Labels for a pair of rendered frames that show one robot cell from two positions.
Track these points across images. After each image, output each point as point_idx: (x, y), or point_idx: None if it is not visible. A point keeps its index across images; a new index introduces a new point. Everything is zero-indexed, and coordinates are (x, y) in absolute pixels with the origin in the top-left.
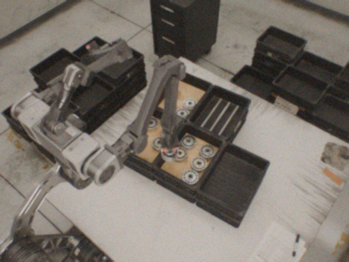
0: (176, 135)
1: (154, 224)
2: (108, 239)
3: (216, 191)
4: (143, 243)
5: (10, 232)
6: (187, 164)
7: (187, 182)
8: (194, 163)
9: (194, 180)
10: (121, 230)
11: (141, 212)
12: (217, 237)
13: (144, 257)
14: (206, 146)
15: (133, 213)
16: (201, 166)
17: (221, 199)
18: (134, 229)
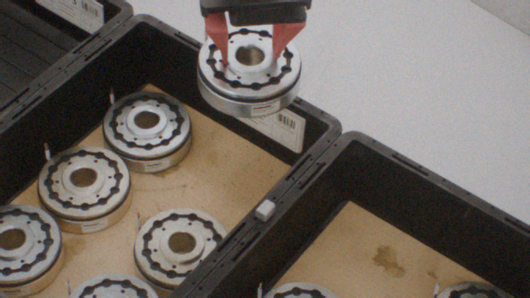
0: (203, 4)
1: (333, 88)
2: (516, 62)
3: (35, 77)
4: (374, 39)
5: None
6: (144, 210)
7: (165, 102)
8: (110, 183)
9: (132, 106)
10: (467, 83)
11: (389, 135)
12: None
13: (367, 4)
14: (6, 273)
15: (425, 134)
16: (74, 161)
17: (23, 50)
18: (416, 81)
